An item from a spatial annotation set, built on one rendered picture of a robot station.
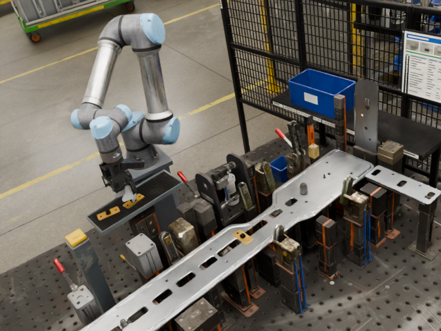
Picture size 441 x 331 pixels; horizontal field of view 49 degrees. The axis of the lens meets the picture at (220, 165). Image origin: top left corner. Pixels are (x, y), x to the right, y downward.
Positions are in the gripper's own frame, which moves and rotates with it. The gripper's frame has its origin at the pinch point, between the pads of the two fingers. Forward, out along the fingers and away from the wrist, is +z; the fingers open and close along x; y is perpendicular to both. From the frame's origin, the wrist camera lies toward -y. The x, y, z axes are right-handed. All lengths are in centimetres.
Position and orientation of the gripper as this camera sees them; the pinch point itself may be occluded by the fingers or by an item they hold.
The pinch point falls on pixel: (132, 198)
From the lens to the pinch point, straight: 187.6
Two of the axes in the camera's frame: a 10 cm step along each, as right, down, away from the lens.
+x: 7.2, 2.9, -6.3
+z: 1.7, 8.0, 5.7
